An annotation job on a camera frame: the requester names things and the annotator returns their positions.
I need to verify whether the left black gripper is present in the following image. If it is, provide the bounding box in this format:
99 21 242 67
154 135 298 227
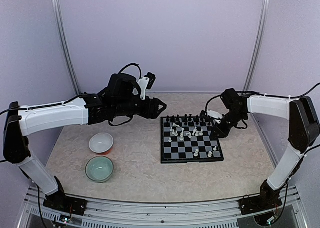
114 95 168 119

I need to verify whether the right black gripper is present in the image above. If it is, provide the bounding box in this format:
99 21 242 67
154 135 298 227
209 109 247 139

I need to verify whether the white chess king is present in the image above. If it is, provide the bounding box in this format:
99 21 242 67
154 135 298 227
193 149 200 157

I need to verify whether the black folding chess board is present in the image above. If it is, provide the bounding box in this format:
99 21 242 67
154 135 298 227
160 115 224 164

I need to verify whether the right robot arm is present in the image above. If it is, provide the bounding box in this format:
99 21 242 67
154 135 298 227
203 88 320 210

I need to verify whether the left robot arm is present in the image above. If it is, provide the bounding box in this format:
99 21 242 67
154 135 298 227
3 73 167 210

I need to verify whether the white bowl orange outside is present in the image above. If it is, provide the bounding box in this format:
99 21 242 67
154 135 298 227
88 133 114 155

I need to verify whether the pale green ceramic bowl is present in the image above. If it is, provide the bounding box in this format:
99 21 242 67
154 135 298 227
85 156 114 183

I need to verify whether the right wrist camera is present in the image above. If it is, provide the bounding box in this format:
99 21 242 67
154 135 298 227
200 109 223 120

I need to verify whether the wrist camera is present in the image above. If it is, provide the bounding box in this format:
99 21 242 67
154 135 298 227
137 72 156 100
200 109 223 120

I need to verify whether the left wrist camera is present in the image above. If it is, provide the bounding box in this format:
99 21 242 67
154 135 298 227
137 72 156 100

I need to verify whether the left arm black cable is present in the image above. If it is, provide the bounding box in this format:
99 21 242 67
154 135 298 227
0 62 142 163

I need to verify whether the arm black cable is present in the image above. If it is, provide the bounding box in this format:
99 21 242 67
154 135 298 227
204 82 320 153
0 62 142 163

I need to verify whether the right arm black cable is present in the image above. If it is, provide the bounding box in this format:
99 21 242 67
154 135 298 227
204 82 320 153

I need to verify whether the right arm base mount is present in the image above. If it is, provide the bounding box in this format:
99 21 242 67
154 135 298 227
238 195 283 215

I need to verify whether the front aluminium rail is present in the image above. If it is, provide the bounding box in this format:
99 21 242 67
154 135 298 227
17 185 308 228

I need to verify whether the right aluminium frame post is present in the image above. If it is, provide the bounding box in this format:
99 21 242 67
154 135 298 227
243 0 270 91

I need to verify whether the aluminium frame post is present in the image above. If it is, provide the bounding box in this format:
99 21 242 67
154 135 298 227
51 0 81 95
243 0 270 91

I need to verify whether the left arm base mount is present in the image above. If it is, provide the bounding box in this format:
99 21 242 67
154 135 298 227
43 196 88 216

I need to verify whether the left aluminium frame post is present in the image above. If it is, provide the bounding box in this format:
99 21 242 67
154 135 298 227
51 0 81 95

